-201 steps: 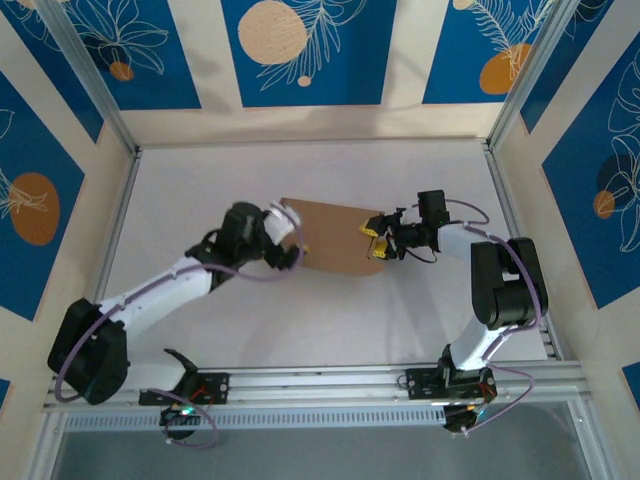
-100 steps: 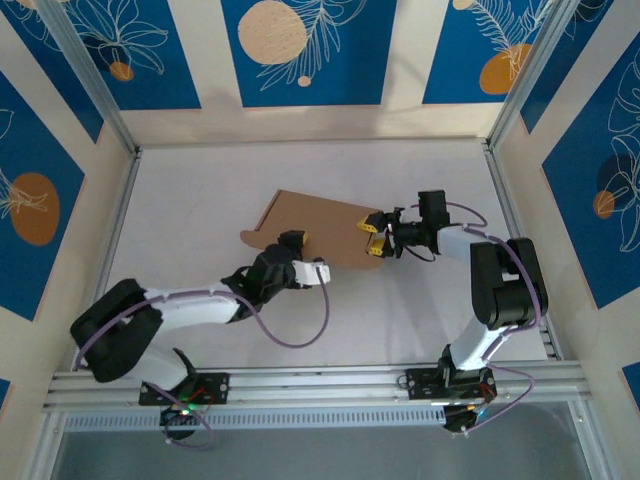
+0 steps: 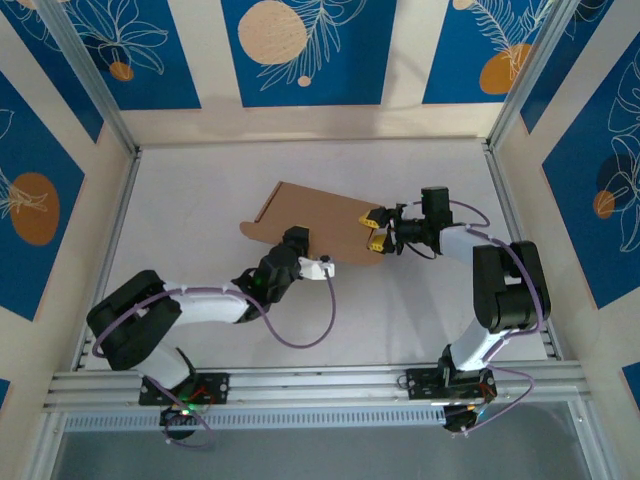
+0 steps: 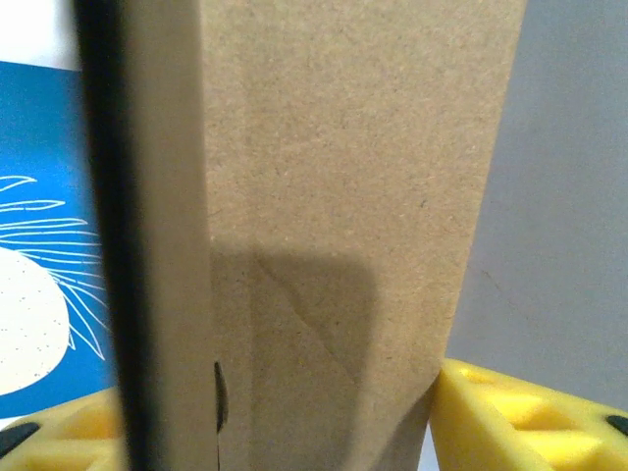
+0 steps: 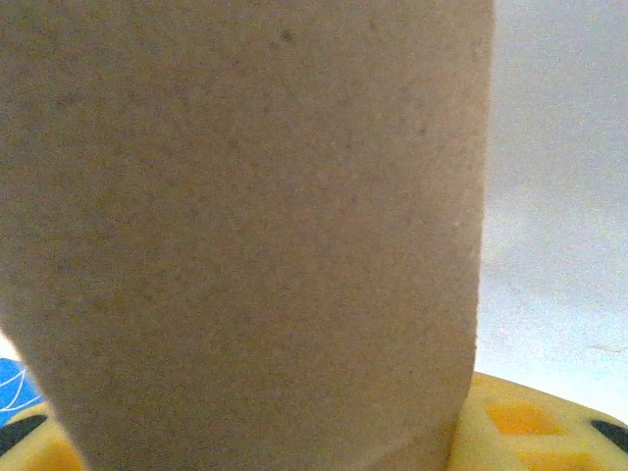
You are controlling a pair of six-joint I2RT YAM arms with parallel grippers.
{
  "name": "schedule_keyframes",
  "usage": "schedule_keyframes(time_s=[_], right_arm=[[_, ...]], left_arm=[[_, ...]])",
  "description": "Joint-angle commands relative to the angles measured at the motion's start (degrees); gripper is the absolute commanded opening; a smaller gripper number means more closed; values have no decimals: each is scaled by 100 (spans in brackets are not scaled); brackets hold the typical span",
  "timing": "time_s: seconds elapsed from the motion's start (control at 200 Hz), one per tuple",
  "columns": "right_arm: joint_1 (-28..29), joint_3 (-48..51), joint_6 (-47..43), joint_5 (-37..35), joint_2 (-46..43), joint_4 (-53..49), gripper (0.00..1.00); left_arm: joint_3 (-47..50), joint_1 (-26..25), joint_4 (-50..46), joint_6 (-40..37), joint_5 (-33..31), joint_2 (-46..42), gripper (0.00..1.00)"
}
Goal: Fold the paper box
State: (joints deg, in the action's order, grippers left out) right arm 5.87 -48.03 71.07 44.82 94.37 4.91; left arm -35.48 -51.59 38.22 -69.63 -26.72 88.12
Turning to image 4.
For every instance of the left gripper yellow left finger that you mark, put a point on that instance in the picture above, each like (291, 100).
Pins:
(64, 436)

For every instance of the brown cardboard box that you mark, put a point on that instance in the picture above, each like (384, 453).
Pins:
(343, 196)

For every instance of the blue floral wall panel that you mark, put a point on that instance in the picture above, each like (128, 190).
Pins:
(44, 147)

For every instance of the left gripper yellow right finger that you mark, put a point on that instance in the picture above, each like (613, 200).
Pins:
(515, 427)

